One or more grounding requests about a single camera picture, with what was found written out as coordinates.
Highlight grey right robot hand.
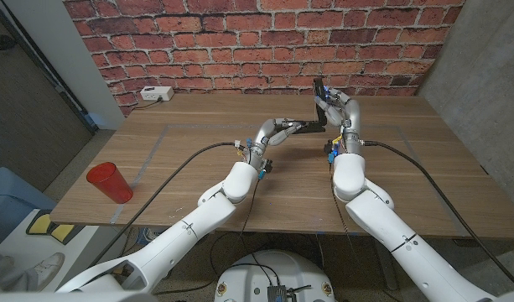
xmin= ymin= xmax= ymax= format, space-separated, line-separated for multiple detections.
xmin=314 ymin=86 xmax=366 ymax=156

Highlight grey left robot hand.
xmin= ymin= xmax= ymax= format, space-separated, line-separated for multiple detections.
xmin=241 ymin=117 xmax=308 ymax=169

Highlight red plastic cup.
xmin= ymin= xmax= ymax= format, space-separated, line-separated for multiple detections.
xmin=86 ymin=162 xmax=135 ymax=205

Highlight red brick print backdrop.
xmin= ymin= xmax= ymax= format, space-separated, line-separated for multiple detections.
xmin=62 ymin=0 xmax=466 ymax=117

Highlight white power strip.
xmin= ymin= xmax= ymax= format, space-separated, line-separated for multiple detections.
xmin=139 ymin=86 xmax=175 ymax=102

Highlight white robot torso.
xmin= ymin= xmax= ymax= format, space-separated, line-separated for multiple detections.
xmin=214 ymin=249 xmax=336 ymax=302

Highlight small black torso device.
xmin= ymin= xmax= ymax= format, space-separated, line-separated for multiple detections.
xmin=267 ymin=284 xmax=312 ymax=302

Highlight white floor board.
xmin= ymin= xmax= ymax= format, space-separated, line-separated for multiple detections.
xmin=4 ymin=208 xmax=130 ymax=290

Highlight white shoe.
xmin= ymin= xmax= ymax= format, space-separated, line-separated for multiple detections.
xmin=29 ymin=251 xmax=66 ymax=289

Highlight blue bin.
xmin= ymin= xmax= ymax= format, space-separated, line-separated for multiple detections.
xmin=0 ymin=166 xmax=57 ymax=238

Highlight grey trouser leg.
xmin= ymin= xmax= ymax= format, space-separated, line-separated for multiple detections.
xmin=0 ymin=238 xmax=35 ymax=293

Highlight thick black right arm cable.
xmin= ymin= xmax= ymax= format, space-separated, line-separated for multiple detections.
xmin=362 ymin=140 xmax=514 ymax=290

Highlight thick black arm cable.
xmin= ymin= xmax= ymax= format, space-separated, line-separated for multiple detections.
xmin=87 ymin=141 xmax=247 ymax=268
xmin=362 ymin=140 xmax=514 ymax=290

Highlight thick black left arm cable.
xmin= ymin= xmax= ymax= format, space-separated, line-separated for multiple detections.
xmin=87 ymin=141 xmax=247 ymax=268

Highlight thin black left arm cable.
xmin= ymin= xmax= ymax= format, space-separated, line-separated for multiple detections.
xmin=153 ymin=178 xmax=261 ymax=295

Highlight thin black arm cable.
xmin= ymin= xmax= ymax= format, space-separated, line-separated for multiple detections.
xmin=153 ymin=178 xmax=261 ymax=295
xmin=328 ymin=161 xmax=402 ymax=302

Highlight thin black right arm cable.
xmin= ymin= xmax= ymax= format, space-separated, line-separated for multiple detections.
xmin=328 ymin=161 xmax=402 ymax=302

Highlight black power strip cable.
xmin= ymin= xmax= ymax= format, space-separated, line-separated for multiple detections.
xmin=132 ymin=98 xmax=164 ymax=111

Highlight white cable bundle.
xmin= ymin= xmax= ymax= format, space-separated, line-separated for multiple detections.
xmin=137 ymin=228 xmax=158 ymax=245

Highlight black door handle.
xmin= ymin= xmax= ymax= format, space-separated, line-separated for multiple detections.
xmin=0 ymin=34 xmax=18 ymax=52

